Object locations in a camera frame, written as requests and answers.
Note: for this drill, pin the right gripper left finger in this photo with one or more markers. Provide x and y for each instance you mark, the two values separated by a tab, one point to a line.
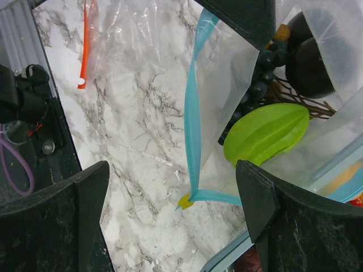
58	228

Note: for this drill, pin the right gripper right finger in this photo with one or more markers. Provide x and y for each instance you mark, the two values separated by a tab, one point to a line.
297	230

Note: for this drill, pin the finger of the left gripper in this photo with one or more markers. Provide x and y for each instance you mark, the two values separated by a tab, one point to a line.
254	20

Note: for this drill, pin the dark purple grape bunch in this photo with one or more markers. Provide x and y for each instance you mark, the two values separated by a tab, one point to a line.
275	55

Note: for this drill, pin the clear blue-zipper bag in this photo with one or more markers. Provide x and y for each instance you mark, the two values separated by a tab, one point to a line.
219	75

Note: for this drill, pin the green ring toy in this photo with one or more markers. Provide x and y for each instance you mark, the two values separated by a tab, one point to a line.
266	132

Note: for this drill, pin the clear orange-zipper bag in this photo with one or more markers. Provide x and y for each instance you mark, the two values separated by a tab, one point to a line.
121	37

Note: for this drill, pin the reddish brown fruit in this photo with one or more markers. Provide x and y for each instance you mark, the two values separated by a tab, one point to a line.
249	261

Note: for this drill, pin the yellow lemon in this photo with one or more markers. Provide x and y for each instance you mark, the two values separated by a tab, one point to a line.
342	178

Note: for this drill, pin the light blue plastic basket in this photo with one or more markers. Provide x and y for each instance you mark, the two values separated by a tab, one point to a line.
222	260

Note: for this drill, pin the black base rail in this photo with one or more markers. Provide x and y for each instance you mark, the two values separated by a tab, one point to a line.
37	150

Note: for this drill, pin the aluminium frame rail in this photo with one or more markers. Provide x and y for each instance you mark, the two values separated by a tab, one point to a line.
21	44

